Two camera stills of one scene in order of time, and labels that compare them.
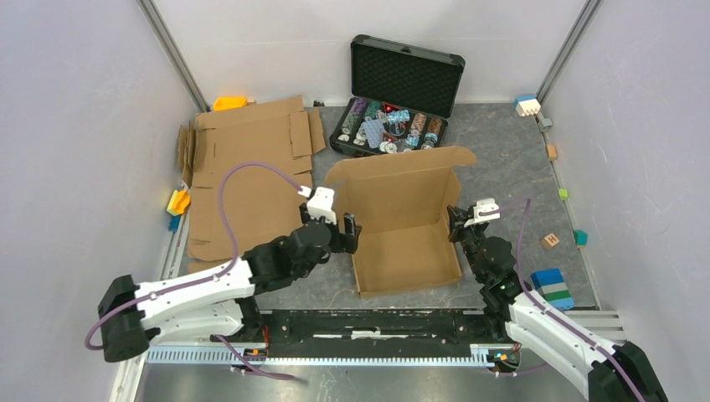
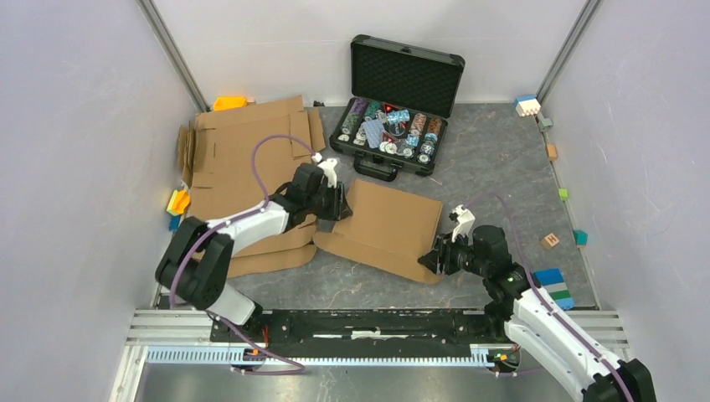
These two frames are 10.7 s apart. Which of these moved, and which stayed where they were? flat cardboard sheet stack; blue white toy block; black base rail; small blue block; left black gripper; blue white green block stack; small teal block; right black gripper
Moved: left black gripper; right black gripper
Stayed: flat cardboard sheet stack; black base rail; small teal block; small blue block; blue white green block stack; blue white toy block
